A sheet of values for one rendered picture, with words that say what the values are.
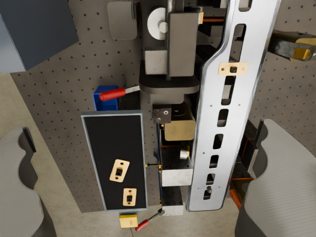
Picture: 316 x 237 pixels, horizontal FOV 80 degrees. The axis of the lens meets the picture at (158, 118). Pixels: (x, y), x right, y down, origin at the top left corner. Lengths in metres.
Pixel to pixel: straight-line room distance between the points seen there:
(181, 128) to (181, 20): 0.31
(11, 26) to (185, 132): 0.49
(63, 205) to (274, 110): 2.57
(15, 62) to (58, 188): 2.22
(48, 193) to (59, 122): 1.78
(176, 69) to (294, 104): 0.92
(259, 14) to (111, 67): 0.58
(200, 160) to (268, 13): 0.52
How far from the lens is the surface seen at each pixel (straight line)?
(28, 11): 0.62
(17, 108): 2.09
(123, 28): 0.47
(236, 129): 0.73
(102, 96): 0.44
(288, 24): 1.03
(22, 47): 0.55
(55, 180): 2.57
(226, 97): 0.66
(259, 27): 0.62
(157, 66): 0.40
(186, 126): 0.57
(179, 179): 0.67
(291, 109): 1.23
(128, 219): 0.75
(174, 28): 0.36
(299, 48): 0.61
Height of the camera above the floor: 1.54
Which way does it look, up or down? 58 degrees down
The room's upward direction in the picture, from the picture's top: 174 degrees clockwise
